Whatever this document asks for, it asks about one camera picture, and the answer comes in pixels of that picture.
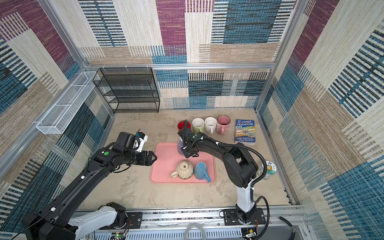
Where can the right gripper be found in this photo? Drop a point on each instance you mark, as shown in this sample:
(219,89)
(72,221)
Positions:
(186,153)

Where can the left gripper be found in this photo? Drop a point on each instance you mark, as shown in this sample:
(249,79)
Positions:
(149,161)

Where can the purple mug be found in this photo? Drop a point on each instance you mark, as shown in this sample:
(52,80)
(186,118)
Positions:
(180,147)

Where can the red mug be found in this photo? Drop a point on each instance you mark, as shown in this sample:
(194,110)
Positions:
(184,125)

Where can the light green mug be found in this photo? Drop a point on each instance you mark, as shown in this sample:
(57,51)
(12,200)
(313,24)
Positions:
(198,125)

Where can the white mug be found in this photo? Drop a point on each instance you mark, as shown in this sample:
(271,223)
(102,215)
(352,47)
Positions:
(210,125)

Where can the pink ghost pattern mug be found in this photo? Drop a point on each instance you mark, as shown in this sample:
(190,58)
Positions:
(223,123)

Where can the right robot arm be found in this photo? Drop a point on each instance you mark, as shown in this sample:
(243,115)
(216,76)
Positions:
(245,167)

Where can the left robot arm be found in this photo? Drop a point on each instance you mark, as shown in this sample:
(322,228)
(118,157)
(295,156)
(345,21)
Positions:
(53,221)

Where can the blue mug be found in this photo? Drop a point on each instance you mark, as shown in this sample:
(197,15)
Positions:
(201,172)

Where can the pink plastic tray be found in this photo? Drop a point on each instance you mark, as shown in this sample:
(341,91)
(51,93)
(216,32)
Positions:
(172,167)

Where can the cream ceramic teapot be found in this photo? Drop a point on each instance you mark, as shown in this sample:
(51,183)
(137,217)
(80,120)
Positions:
(184,170)

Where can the blue treehouse book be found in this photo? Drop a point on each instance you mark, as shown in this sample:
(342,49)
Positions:
(245,132)

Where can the small round tin can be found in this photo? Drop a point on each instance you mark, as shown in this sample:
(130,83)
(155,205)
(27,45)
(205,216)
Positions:
(271,170)

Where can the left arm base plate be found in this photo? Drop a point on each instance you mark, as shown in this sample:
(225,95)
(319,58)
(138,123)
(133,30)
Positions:
(133,221)

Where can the black wire mesh shelf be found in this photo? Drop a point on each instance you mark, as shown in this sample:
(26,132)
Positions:
(128,90)

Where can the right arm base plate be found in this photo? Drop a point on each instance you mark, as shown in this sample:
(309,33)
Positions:
(234,217)

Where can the white wire mesh basket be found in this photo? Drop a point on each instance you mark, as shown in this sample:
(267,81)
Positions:
(58,118)

